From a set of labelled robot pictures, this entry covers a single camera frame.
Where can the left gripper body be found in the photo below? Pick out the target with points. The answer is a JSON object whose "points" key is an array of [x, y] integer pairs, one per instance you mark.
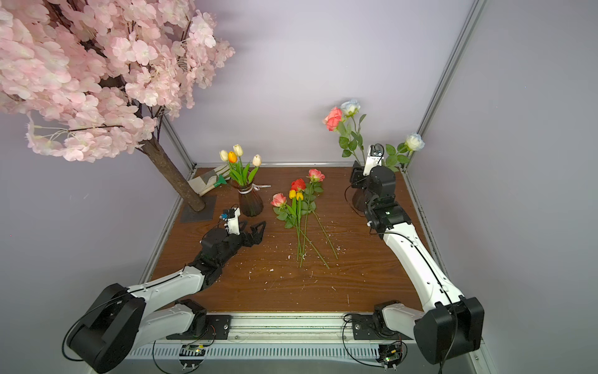
{"points": [[233, 245]]}

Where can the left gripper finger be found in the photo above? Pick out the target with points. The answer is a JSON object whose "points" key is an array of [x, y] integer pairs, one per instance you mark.
{"points": [[243, 231], [257, 233]]}

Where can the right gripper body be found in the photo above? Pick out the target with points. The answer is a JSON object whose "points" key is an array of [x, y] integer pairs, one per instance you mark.
{"points": [[357, 178]]}

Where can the dark pink vase with ribbon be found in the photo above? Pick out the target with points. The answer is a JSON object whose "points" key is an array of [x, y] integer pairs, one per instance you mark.
{"points": [[250, 202]]}

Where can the white rose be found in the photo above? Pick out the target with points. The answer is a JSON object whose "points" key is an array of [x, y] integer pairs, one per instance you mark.
{"points": [[398, 157], [351, 140]]}

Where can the orange yellow tulip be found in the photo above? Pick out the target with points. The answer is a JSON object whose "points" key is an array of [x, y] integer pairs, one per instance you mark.
{"points": [[236, 168]]}

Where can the dark pink glass vase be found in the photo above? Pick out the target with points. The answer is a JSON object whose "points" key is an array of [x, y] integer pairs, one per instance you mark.
{"points": [[360, 200]]}

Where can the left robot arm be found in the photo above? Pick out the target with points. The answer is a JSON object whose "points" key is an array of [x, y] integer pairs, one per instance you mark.
{"points": [[140, 301]]}

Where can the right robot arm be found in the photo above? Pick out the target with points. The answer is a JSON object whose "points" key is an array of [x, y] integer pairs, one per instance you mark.
{"points": [[449, 324]]}

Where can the small green garden tool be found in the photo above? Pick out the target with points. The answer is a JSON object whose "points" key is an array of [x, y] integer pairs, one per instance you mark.
{"points": [[221, 180]]}

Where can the beige gardening gloves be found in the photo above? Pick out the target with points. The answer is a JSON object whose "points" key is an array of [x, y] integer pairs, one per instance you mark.
{"points": [[205, 182]]}

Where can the left circuit board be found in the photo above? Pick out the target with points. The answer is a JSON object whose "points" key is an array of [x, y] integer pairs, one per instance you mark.
{"points": [[191, 356]]}

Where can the circuit board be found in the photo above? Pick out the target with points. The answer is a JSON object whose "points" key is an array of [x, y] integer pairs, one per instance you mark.
{"points": [[191, 356], [391, 355]]}

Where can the right circuit board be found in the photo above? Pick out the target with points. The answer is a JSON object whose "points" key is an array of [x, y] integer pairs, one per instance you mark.
{"points": [[391, 355]]}

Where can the pink cherry blossom tree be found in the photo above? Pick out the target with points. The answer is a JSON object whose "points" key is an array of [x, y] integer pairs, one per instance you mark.
{"points": [[105, 75]]}

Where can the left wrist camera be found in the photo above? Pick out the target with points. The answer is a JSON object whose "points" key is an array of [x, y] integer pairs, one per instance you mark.
{"points": [[231, 220]]}

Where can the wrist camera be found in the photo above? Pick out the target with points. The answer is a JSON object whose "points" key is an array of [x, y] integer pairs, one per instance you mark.
{"points": [[231, 220], [374, 158]]}

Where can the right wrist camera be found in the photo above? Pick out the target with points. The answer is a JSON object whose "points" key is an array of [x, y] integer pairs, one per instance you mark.
{"points": [[374, 158]]}

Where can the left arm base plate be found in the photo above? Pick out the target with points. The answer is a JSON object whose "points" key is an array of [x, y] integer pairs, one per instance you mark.
{"points": [[210, 327]]}

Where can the aluminium front rail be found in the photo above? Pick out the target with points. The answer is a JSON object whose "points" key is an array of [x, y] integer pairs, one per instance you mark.
{"points": [[289, 327]]}

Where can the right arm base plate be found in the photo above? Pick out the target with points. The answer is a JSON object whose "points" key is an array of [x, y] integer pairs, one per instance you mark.
{"points": [[363, 328]]}

